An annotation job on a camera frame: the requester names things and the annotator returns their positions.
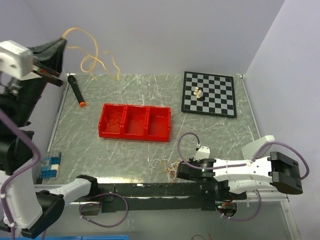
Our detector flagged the black microphone orange end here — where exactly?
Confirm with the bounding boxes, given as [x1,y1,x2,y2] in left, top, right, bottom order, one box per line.
[67,74,86,108]

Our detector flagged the black grey chessboard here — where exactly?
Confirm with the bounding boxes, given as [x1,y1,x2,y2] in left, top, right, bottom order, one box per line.
[181,71,237,118]

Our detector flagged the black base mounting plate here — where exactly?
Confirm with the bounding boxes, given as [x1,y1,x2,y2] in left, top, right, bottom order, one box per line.
[68,182,248,214]

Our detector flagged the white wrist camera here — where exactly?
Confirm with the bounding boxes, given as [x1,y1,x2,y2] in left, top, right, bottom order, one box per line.
[0,40,41,81]
[193,146,211,161]

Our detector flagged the yellow wire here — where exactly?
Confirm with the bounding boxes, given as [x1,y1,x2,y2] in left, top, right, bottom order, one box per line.
[61,27,121,81]

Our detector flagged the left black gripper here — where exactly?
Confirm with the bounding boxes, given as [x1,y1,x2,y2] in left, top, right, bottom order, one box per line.
[4,36,69,124]

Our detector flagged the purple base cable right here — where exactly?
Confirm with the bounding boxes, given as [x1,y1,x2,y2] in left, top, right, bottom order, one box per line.
[216,189,263,223]

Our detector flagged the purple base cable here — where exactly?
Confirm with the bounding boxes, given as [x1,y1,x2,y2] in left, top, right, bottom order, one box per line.
[216,189,263,223]
[78,192,129,228]

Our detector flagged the blue white toy blocks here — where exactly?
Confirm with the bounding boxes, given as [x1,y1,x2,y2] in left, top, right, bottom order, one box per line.
[39,150,62,179]

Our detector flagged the white grey stand device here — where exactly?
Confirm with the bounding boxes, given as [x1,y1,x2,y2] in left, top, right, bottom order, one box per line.
[242,135,275,160]

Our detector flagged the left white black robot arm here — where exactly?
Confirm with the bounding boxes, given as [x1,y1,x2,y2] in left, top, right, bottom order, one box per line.
[0,38,99,239]

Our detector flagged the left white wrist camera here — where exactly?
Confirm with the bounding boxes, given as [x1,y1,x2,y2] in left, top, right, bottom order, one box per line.
[0,40,41,81]

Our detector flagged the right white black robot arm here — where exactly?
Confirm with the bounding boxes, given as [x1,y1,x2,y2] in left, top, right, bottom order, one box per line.
[176,151,303,200]

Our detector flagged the white wire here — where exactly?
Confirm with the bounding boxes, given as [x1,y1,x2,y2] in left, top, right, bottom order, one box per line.
[151,157,179,182]

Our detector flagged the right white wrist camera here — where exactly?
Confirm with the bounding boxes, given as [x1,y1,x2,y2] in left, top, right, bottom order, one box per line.
[193,146,211,161]

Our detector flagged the blue plastic bin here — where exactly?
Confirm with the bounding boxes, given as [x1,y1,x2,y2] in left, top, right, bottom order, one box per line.
[45,235,129,240]

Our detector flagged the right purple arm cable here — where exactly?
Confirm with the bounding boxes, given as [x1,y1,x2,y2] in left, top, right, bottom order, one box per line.
[177,132,310,181]

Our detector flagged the red three-compartment tray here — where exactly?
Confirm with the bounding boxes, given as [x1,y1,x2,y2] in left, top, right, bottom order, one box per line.
[98,103,171,142]

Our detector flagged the cream chess piece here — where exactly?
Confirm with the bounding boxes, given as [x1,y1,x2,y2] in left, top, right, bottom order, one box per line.
[196,90,202,99]
[193,87,199,96]

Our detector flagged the aluminium rail frame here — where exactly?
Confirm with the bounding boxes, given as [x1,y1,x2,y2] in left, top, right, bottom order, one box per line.
[34,181,291,206]

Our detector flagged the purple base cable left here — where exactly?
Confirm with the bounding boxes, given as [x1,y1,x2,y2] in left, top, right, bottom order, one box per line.
[78,192,129,228]

